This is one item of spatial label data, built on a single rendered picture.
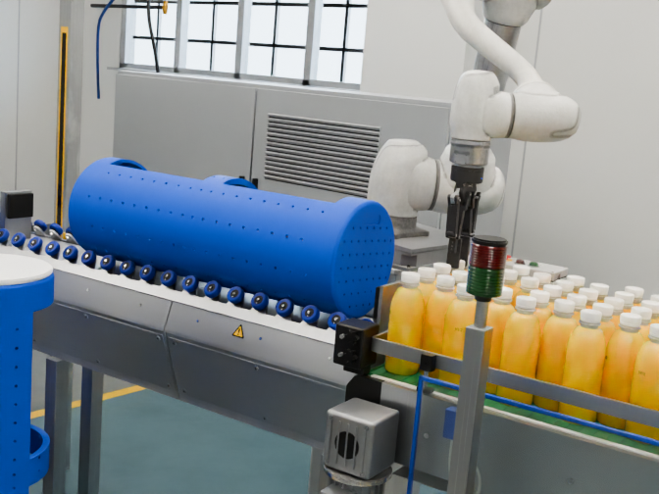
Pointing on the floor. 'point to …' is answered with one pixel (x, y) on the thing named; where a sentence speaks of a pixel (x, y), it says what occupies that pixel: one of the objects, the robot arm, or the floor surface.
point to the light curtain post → (69, 131)
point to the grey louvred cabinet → (278, 134)
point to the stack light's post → (470, 410)
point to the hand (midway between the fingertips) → (458, 252)
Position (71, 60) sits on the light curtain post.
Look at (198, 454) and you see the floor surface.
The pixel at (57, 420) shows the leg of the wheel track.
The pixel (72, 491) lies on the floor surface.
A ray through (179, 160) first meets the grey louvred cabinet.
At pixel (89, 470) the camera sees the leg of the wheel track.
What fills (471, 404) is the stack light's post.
